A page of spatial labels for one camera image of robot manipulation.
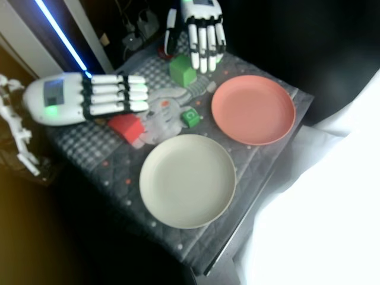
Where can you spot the red block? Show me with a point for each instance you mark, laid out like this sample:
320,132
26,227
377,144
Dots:
127,127

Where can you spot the blue light strip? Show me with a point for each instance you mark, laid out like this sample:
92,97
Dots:
63,38

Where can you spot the power strip with adapters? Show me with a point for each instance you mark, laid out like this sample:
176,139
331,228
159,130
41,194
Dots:
139,28

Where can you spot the white cloth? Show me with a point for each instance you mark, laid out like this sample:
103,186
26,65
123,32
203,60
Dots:
326,193

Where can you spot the pink plate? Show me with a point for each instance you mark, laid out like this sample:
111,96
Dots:
253,110

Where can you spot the large green block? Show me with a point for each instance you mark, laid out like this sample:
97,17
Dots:
182,71

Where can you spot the white plate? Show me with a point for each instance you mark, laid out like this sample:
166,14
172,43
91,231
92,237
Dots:
187,181

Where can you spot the small red object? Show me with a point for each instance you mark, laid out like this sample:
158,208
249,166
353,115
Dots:
161,54

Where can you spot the grey quilt with bear print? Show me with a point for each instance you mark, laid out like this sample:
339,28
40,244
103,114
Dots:
98,160

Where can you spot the small green block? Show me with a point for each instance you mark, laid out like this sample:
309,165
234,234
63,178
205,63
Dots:
190,118

